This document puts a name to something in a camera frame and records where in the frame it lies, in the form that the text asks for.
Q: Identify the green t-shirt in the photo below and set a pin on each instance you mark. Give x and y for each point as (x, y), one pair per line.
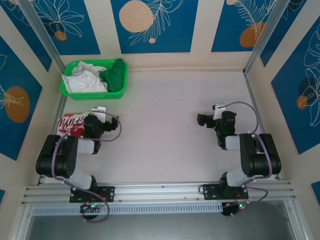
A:
(115, 75)

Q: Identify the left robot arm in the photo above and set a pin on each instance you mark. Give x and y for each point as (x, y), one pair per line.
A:
(62, 160)

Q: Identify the red and white printed t-shirt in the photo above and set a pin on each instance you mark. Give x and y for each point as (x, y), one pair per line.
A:
(70, 125)

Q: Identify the green plastic basket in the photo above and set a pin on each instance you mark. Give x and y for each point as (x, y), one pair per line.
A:
(95, 95)

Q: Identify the large white t-shirt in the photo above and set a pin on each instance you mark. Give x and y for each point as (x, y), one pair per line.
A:
(82, 83)

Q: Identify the crumpled white t-shirt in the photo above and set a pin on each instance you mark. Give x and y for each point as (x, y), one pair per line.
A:
(85, 66)

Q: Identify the aluminium table side rail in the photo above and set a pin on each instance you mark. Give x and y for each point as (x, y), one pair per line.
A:
(255, 105)

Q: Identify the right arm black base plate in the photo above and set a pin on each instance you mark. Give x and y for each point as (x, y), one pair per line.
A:
(211, 191)

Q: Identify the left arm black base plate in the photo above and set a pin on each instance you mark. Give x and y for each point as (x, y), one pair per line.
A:
(106, 193)

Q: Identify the grooved aluminium mounting rail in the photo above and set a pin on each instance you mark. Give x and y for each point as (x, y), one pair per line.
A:
(155, 191)

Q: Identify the aluminium frame post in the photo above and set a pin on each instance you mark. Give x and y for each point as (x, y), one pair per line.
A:
(42, 35)
(267, 35)

